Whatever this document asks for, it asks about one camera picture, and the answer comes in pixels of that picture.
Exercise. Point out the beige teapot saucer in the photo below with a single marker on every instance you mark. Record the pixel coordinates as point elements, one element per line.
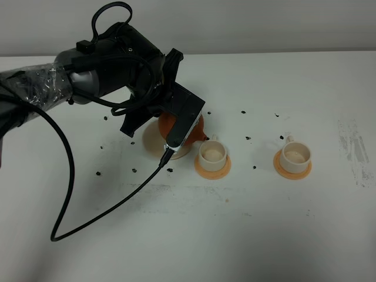
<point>154,144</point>

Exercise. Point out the right orange coaster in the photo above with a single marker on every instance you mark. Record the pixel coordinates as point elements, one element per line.
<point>286,174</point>

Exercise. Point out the orange coaster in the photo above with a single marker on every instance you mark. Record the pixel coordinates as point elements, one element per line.
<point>286,174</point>
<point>213,175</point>

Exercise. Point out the white teacup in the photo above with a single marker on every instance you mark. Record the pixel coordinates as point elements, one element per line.
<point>295,156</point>
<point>212,155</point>

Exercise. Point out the left white teacup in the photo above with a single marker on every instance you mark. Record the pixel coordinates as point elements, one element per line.
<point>212,155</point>

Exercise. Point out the brown clay teapot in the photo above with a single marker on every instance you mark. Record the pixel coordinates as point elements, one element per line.
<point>166,122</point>

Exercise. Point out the right white teacup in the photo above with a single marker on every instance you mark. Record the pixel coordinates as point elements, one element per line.
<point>295,156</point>

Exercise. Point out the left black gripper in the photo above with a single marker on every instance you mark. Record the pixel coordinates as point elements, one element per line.
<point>124,71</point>

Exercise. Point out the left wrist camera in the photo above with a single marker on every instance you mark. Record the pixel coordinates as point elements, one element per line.
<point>186,107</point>

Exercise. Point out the left orange coaster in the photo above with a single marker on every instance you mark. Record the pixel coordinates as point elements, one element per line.
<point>213,175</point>

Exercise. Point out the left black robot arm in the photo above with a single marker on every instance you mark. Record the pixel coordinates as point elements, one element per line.
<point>44,86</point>

